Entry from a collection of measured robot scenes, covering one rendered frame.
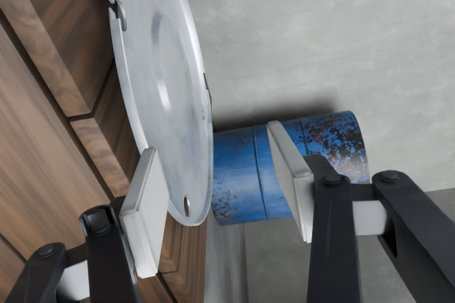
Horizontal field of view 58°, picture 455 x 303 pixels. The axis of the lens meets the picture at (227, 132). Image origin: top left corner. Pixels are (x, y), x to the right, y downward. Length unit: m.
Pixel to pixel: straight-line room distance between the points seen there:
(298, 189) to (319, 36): 2.37
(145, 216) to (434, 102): 2.97
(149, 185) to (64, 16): 0.13
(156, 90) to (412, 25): 2.37
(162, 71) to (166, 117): 0.04
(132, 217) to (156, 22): 0.25
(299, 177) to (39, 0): 0.17
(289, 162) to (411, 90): 2.80
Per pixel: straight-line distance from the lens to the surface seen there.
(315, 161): 0.18
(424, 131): 3.27
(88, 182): 0.32
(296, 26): 2.45
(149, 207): 0.18
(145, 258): 0.17
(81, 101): 0.27
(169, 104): 0.36
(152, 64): 0.35
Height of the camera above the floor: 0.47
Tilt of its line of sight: 8 degrees down
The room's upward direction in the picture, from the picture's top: 81 degrees clockwise
